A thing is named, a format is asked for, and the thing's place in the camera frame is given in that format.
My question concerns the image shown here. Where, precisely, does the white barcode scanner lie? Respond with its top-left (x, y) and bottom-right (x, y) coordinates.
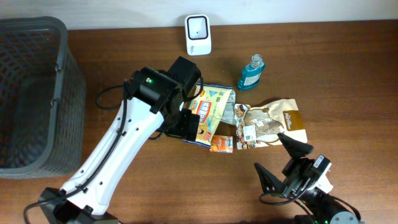
top-left (184, 14), bottom-right (211, 56)

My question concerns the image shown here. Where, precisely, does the black cable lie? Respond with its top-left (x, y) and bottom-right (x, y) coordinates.
top-left (259, 186), bottom-right (315, 218)
top-left (23, 79), bottom-right (131, 224)

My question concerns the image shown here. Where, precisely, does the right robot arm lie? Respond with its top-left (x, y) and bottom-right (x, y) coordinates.
top-left (254, 133), bottom-right (363, 224)

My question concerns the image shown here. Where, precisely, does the grey plastic mesh basket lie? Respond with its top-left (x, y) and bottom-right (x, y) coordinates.
top-left (1, 17), bottom-right (86, 179)

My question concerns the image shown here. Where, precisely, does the right black cable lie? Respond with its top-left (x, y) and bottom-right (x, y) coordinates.
top-left (259, 186), bottom-right (315, 218)

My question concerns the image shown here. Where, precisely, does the small orange snack packet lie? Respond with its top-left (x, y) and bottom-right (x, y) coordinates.
top-left (210, 135), bottom-right (233, 153)

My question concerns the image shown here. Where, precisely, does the silver foil snack packet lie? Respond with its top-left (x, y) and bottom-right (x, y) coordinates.
top-left (221, 90), bottom-right (236, 126)

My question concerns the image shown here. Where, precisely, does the beige PanTree snack pouch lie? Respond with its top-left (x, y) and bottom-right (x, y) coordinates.
top-left (234, 99), bottom-right (308, 150)

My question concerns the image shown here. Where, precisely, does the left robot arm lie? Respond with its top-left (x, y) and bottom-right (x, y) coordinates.
top-left (37, 57), bottom-right (203, 223)

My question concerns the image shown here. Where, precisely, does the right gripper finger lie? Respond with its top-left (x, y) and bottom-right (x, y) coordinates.
top-left (277, 133), bottom-right (314, 158)
top-left (254, 162), bottom-right (284, 194)

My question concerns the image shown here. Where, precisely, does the left black cable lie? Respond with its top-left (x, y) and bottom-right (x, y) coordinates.
top-left (23, 79), bottom-right (131, 224)

